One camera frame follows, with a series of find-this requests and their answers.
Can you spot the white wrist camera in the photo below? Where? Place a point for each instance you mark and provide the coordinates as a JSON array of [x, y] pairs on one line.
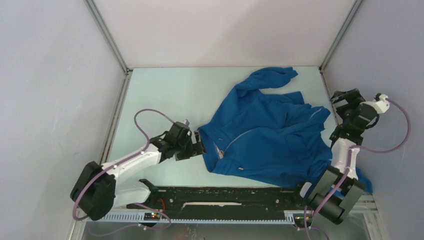
[[380, 103], [186, 122]]

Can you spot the aluminium corner frame post left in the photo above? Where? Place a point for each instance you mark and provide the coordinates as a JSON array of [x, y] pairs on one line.
[[107, 35]]

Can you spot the blue zip-up jacket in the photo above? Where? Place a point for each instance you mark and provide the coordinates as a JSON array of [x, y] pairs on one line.
[[271, 138]]

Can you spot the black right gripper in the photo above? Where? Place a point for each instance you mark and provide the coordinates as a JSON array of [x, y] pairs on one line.
[[352, 96]]

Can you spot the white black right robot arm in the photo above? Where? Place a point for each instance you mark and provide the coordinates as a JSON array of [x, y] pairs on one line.
[[338, 188]]

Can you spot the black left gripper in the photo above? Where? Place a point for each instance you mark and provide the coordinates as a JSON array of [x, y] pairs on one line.
[[194, 149]]

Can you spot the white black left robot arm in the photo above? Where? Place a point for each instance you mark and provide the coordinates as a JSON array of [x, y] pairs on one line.
[[103, 187]]

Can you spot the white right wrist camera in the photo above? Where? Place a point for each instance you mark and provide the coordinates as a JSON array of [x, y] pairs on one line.
[[380, 103]]

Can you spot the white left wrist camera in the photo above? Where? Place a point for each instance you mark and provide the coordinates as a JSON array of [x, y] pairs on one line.
[[186, 122]]

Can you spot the grey slotted cable duct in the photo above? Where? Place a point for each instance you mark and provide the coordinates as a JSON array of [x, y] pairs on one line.
[[149, 217]]

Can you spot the aluminium front frame rail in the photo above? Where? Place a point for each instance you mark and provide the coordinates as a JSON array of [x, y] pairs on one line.
[[201, 205]]

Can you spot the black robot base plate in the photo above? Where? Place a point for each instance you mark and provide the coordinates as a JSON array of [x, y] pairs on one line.
[[236, 202]]

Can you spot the aluminium corner frame post right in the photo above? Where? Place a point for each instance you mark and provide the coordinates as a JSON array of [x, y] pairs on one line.
[[357, 4]]

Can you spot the aluminium corner frame post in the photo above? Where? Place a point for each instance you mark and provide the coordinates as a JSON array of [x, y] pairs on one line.
[[107, 35], [357, 4]]

